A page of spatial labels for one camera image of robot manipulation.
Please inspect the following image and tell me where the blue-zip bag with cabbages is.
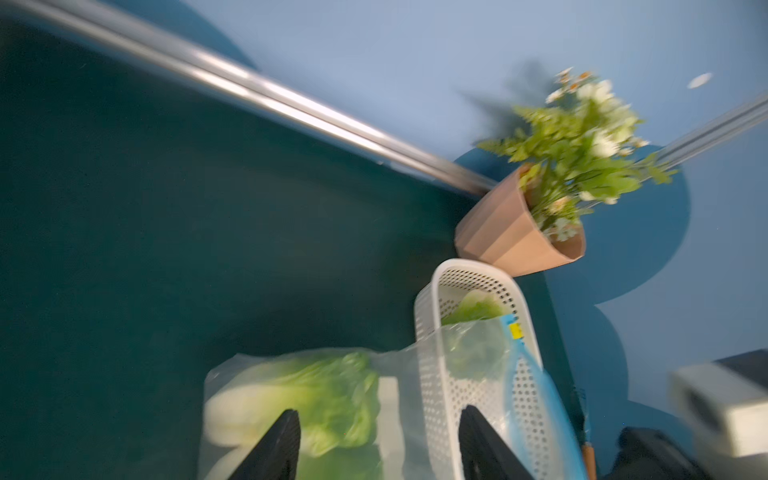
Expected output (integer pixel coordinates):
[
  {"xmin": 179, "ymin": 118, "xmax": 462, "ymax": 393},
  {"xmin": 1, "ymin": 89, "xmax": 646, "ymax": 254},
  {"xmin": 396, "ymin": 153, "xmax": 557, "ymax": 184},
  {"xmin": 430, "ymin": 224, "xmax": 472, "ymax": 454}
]
[{"xmin": 198, "ymin": 341, "xmax": 586, "ymax": 479}]

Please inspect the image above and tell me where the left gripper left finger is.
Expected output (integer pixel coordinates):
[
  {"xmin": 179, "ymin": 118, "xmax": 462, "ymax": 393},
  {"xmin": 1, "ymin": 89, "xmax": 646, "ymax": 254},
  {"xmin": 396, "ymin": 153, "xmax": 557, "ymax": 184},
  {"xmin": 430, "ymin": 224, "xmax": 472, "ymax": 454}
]
[{"xmin": 229, "ymin": 409, "xmax": 301, "ymax": 480}]

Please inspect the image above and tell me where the blue garden fork wooden handle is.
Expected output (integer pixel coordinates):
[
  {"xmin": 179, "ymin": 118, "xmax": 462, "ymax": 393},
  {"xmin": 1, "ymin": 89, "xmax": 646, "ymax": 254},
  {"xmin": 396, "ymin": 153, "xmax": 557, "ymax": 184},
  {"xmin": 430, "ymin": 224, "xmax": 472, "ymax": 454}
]
[{"xmin": 575, "ymin": 389, "xmax": 599, "ymax": 480}]

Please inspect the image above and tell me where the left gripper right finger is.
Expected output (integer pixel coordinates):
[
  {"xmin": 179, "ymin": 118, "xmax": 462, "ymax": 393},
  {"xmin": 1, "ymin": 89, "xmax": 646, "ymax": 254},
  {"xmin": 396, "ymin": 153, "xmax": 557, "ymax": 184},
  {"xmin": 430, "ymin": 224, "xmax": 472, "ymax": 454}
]
[{"xmin": 458, "ymin": 405, "xmax": 533, "ymax": 480}]

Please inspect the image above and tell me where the aluminium frame back rail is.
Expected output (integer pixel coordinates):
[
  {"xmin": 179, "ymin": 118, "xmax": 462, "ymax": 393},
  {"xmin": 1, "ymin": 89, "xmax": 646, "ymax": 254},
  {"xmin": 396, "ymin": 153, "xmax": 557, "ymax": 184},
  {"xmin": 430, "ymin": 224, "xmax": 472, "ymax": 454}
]
[{"xmin": 1, "ymin": 1, "xmax": 496, "ymax": 196}]

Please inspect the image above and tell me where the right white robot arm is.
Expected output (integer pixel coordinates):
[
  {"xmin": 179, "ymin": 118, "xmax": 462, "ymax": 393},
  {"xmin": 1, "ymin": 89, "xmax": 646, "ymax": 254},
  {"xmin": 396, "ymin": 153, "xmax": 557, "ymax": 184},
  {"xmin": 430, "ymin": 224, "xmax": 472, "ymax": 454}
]
[{"xmin": 603, "ymin": 427, "xmax": 712, "ymax": 480}]

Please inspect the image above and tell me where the white perforated plastic basket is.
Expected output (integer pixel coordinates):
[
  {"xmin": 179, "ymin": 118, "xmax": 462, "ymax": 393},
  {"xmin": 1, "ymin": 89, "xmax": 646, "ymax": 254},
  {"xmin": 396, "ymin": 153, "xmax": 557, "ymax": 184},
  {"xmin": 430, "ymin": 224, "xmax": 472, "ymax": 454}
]
[{"xmin": 414, "ymin": 259, "xmax": 570, "ymax": 479}]

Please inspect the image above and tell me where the green chinese cabbage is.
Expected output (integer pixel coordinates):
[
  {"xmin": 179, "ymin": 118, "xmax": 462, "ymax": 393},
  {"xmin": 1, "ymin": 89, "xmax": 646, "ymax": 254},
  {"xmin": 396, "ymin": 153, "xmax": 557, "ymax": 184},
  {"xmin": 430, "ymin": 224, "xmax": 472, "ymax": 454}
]
[
  {"xmin": 441, "ymin": 290, "xmax": 513, "ymax": 326},
  {"xmin": 203, "ymin": 351, "xmax": 384, "ymax": 479}
]

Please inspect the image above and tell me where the potted artificial flower plant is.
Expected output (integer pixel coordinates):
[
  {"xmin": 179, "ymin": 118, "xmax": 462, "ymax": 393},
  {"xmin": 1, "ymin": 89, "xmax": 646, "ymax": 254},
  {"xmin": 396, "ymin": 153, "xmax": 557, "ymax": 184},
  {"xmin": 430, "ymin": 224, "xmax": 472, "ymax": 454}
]
[{"xmin": 454, "ymin": 69, "xmax": 676, "ymax": 277}]

